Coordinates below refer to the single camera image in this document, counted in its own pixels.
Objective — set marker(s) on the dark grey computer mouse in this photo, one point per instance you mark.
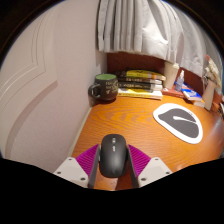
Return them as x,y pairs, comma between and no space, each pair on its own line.
114,156

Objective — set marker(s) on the cream tumbler with lid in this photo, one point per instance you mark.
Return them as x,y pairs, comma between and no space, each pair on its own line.
170,75

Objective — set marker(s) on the black and white book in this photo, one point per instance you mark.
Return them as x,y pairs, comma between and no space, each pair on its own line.
138,86

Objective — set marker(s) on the blue book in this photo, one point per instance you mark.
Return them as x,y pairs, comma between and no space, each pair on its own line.
192,93

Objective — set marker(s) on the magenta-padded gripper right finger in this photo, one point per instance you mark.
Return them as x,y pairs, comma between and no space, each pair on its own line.
140,160

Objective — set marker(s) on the black and yellow book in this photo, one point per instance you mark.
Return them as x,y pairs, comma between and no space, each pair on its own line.
141,74

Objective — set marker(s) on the thin black book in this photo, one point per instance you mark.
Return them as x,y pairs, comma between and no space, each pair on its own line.
138,80

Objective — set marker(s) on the white pleated curtain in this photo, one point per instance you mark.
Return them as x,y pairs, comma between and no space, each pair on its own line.
146,26

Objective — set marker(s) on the yellow and white book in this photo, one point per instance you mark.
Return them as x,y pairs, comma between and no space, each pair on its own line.
138,93

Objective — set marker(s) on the dark mug with green inside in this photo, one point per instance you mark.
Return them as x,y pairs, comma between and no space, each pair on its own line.
107,88

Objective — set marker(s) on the white jug vase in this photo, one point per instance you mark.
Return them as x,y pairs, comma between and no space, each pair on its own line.
209,96

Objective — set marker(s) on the white and grey mouse pad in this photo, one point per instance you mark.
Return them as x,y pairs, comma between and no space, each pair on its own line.
180,123

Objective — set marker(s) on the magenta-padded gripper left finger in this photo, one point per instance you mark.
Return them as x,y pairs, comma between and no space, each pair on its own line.
87,160

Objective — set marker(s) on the dark red book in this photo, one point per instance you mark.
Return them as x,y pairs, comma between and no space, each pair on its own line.
171,92

